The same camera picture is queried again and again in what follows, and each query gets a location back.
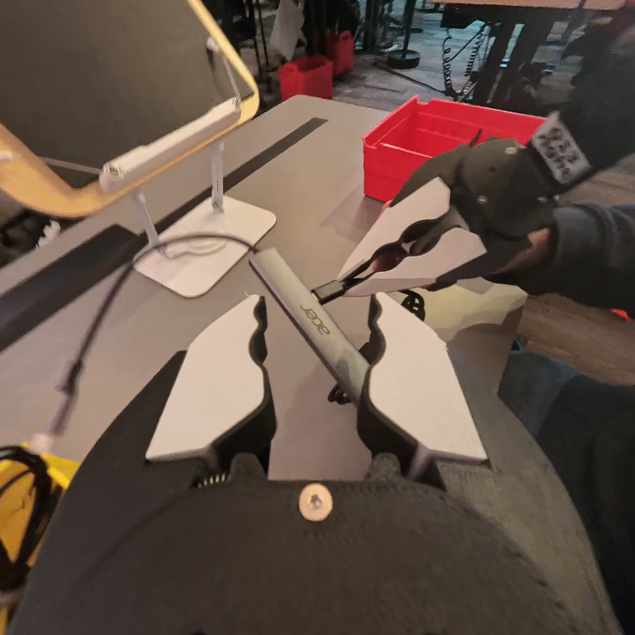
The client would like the wooden topped desk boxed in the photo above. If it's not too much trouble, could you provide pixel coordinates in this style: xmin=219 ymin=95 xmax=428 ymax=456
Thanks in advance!
xmin=437 ymin=0 xmax=635 ymax=105

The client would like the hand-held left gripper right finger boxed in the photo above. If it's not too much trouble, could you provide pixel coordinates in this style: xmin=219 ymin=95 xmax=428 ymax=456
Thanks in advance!
xmin=358 ymin=292 xmax=489 ymax=484

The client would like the red plastic bin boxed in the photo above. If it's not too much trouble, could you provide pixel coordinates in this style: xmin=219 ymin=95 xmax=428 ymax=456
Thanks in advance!
xmin=362 ymin=97 xmax=546 ymax=204

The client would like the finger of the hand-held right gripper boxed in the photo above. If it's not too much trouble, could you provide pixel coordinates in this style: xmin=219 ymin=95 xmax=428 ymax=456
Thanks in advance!
xmin=343 ymin=233 xmax=517 ymax=298
xmin=338 ymin=179 xmax=467 ymax=283

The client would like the black usb-c cable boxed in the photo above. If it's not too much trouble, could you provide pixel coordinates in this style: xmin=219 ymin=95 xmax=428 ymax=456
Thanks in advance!
xmin=311 ymin=278 xmax=429 ymax=405

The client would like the person's right hand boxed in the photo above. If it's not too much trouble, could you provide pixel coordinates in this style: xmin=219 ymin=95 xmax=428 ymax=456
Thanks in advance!
xmin=491 ymin=227 xmax=558 ymax=286

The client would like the black hub cable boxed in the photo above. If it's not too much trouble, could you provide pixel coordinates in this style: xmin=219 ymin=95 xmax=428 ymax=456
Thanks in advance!
xmin=30 ymin=232 xmax=261 ymax=457

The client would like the person's jeans leg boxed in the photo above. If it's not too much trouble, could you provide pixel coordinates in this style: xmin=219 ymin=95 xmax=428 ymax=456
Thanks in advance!
xmin=496 ymin=353 xmax=635 ymax=635

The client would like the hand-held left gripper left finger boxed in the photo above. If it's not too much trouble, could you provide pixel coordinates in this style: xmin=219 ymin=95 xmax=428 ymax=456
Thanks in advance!
xmin=146 ymin=294 xmax=278 ymax=469

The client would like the black coiled cord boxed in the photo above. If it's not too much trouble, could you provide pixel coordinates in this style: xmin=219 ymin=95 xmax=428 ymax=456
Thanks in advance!
xmin=440 ymin=28 xmax=489 ymax=98

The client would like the white tablet stand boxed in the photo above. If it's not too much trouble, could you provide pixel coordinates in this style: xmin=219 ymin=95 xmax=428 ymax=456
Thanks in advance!
xmin=0 ymin=0 xmax=261 ymax=219

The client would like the red storage box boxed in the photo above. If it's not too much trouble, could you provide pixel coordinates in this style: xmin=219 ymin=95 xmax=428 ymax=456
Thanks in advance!
xmin=328 ymin=30 xmax=356 ymax=78
xmin=278 ymin=55 xmax=334 ymax=102

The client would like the yellow plastic bin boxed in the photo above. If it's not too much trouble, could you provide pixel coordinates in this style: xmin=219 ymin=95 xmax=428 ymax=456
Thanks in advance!
xmin=0 ymin=452 xmax=80 ymax=596

